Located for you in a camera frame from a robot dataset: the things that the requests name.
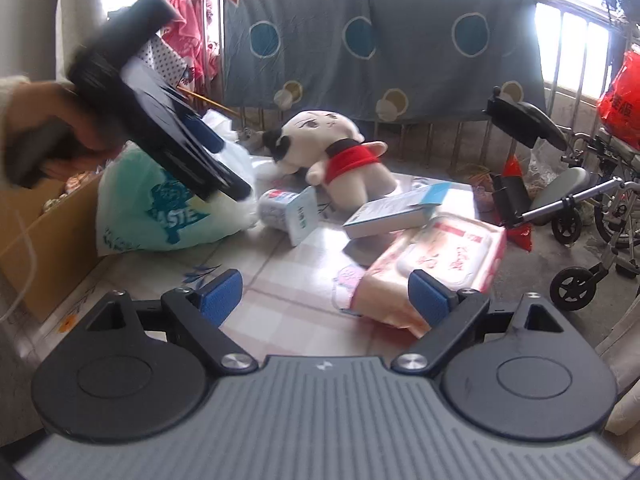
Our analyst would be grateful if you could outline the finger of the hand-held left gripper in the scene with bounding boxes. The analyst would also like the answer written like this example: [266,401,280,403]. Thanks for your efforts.
[181,110,224,155]
[150,125,253,203]

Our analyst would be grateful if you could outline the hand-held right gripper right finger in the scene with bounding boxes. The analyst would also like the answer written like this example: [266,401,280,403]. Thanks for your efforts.
[390,268,565,376]

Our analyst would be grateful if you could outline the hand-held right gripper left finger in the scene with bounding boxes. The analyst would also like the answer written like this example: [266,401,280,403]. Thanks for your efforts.
[86,268,257,376]

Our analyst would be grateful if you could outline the pink wet wipes pack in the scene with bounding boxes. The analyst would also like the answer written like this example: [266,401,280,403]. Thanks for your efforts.
[332,212,507,337]

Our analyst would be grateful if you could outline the white plastic bag teal print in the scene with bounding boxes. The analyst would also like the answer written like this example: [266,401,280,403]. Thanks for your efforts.
[95,110,258,256]

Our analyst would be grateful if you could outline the brown cardboard box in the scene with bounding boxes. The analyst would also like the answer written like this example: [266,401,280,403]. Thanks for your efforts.
[0,170,108,323]

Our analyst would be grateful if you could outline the person's left forearm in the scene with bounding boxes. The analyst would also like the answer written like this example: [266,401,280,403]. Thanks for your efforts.
[0,76,31,126]

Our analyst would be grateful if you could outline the person's left hand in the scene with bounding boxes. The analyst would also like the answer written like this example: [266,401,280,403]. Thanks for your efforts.
[4,81,127,172]

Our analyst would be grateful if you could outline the yellow pole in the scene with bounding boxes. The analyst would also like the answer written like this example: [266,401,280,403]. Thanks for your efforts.
[177,85,241,116]

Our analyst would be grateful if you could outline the white star print cloth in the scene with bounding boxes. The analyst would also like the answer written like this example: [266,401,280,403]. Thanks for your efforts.
[137,40,193,96]

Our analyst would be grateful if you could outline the pink hanging clothes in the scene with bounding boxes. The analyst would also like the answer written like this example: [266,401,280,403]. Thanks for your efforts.
[162,0,223,96]

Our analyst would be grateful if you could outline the white patterned curtain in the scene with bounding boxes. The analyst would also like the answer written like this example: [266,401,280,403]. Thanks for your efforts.
[52,0,111,78]

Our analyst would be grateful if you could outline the white and blue box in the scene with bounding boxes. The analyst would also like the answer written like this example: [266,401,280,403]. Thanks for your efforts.
[342,182,458,240]

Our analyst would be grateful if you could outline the plush doll red shirt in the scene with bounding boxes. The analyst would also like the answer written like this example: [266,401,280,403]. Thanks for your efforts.
[261,109,401,211]

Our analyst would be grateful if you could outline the wheelchair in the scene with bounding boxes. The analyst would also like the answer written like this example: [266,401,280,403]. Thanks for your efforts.
[482,85,640,313]

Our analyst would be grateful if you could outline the grey blanket with circles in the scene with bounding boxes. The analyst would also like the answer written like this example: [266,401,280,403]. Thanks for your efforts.
[222,0,548,123]

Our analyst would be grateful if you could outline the beige cloth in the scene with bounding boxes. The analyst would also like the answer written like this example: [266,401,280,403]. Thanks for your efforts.
[595,290,640,436]

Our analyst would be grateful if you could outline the red plastic bag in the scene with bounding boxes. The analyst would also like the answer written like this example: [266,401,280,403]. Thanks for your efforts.
[596,50,640,153]

